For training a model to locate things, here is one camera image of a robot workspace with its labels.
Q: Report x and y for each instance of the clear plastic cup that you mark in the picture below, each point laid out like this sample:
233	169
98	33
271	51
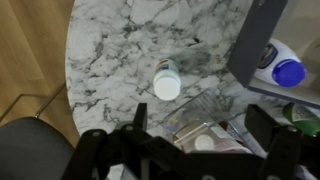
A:
200	113

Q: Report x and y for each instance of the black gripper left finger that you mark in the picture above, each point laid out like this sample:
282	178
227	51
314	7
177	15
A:
140	116

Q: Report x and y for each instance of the white bottle with blue cap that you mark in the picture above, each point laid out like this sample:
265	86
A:
283	68

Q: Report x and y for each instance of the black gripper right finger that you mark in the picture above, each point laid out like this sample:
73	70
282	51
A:
261	126

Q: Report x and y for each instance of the white pill bottle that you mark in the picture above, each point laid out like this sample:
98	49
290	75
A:
166	81

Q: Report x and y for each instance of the green glass bottle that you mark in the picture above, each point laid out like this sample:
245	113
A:
301	118

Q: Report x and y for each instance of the dark office chair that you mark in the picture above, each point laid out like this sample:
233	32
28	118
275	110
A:
33	150

